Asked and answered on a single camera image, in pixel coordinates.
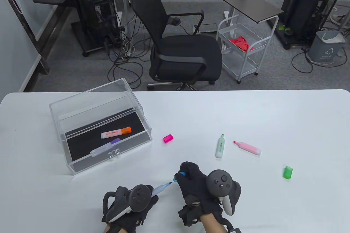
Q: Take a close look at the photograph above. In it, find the black floor cable loop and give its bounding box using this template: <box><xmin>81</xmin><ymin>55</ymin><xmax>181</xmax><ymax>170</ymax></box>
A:
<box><xmin>291</xmin><ymin>49</ymin><xmax>348</xmax><ymax>74</ymax></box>

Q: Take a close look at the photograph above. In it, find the black computer tower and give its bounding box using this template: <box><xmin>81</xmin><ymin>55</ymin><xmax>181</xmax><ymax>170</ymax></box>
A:
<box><xmin>74</xmin><ymin>0</ymin><xmax>121</xmax><ymax>53</ymax></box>

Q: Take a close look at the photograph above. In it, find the green highlighter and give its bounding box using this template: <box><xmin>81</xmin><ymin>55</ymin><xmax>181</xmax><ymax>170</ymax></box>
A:
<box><xmin>215</xmin><ymin>134</ymin><xmax>226</xmax><ymax>159</ymax></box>

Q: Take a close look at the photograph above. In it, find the person's right hand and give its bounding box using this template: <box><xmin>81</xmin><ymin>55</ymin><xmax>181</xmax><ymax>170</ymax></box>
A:
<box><xmin>175</xmin><ymin>161</ymin><xmax>223</xmax><ymax>226</ymax></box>

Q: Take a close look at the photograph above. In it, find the black equipment rack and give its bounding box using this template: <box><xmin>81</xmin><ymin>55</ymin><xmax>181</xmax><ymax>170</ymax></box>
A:
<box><xmin>275</xmin><ymin>0</ymin><xmax>350</xmax><ymax>50</ymax></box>

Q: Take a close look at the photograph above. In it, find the grey left hand controller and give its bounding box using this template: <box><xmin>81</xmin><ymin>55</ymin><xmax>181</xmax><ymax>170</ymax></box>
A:
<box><xmin>103</xmin><ymin>185</ymin><xmax>153</xmax><ymax>222</ymax></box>

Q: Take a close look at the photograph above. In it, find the pink highlighter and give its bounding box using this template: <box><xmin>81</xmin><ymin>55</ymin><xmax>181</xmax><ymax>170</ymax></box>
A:
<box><xmin>233</xmin><ymin>141</ymin><xmax>262</xmax><ymax>156</ymax></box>

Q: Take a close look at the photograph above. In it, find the dark side table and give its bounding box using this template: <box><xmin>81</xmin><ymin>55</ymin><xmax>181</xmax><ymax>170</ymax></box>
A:
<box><xmin>221</xmin><ymin>0</ymin><xmax>284</xmax><ymax>23</ymax></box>

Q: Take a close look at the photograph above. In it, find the blue highlighter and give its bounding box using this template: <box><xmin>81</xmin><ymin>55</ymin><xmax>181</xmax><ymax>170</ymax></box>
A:
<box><xmin>150</xmin><ymin>182</ymin><xmax>173</xmax><ymax>198</ymax></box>

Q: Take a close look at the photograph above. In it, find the clear acrylic drawer box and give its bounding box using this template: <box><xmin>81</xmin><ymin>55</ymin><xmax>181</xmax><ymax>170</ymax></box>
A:
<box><xmin>49</xmin><ymin>78</ymin><xmax>153</xmax><ymax>175</ymax></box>

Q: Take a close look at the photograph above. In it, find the grey trash bin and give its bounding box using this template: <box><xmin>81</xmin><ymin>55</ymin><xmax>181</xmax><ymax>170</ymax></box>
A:
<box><xmin>308</xmin><ymin>31</ymin><xmax>348</xmax><ymax>63</ymax></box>

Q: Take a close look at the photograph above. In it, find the person's left hand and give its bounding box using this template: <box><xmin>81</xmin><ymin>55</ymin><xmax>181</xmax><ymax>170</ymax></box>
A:
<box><xmin>102</xmin><ymin>186</ymin><xmax>159</xmax><ymax>233</ymax></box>

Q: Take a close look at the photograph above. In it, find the white rolling cart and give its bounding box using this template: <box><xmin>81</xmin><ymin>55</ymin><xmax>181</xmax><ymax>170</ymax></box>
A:
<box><xmin>216</xmin><ymin>14</ymin><xmax>279</xmax><ymax>84</ymax></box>

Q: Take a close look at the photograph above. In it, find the black office chair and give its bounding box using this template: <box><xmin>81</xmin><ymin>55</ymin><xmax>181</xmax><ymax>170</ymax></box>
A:
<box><xmin>132</xmin><ymin>0</ymin><xmax>223</xmax><ymax>91</ymax></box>

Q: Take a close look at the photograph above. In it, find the person's right forearm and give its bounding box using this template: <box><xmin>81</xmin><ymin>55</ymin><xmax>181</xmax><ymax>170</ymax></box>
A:
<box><xmin>201</xmin><ymin>213</ymin><xmax>229</xmax><ymax>233</ymax></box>

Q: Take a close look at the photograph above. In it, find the small green plant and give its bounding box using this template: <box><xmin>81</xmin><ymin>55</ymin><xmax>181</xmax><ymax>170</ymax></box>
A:
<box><xmin>278</xmin><ymin>25</ymin><xmax>293</xmax><ymax>37</ymax></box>

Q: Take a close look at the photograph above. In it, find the tangle of floor cables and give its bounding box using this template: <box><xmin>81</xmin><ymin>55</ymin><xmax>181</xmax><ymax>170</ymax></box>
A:
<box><xmin>107</xmin><ymin>12</ymin><xmax>153</xmax><ymax>90</ymax></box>

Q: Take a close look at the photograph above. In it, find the orange highlighter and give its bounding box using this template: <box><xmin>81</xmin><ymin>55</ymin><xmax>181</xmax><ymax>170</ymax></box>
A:
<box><xmin>101</xmin><ymin>130</ymin><xmax>123</xmax><ymax>139</ymax></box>

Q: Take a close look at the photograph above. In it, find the black frame post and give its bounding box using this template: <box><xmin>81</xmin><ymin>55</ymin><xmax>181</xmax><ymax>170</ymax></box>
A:
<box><xmin>0</xmin><ymin>0</ymin><xmax>49</xmax><ymax>75</ymax></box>

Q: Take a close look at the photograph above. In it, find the red cloth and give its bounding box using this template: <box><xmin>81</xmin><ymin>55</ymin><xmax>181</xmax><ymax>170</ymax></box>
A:
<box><xmin>229</xmin><ymin>36</ymin><xmax>254</xmax><ymax>52</ymax></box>

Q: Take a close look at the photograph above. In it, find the purple highlighter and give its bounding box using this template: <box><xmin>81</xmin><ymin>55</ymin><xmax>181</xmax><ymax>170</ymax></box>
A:
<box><xmin>90</xmin><ymin>141</ymin><xmax>113</xmax><ymax>158</ymax></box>

